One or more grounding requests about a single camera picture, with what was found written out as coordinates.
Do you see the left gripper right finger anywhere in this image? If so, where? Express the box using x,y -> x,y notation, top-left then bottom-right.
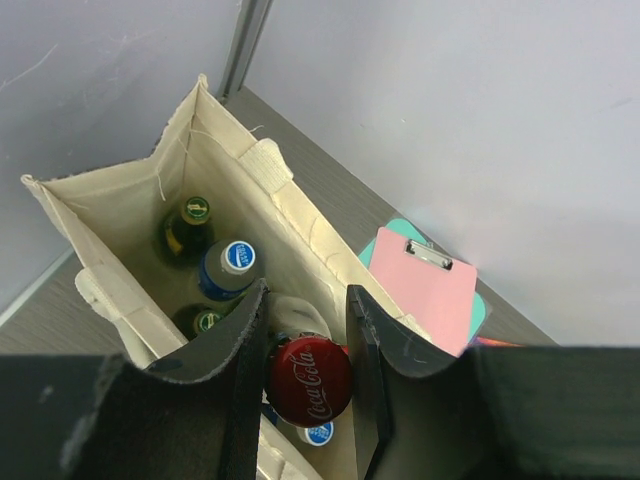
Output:
346,285 -> 639,479

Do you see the Pocari Sweat plastic bottle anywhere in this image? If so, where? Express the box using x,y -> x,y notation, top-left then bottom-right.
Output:
197,239 -> 261,302

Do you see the canvas tote bag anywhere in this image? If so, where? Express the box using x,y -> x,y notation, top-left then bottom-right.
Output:
22,75 -> 426,479

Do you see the Roald Dahl book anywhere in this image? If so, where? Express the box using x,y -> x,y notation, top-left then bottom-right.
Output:
470,336 -> 521,347

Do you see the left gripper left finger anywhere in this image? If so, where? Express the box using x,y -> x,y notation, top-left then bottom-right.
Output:
1,280 -> 268,479

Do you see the pink clipboard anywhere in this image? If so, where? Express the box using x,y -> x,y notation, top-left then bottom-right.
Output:
368,227 -> 479,359

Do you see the green glass bottle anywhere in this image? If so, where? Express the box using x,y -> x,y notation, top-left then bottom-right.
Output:
157,195 -> 214,268
171,304 -> 224,341

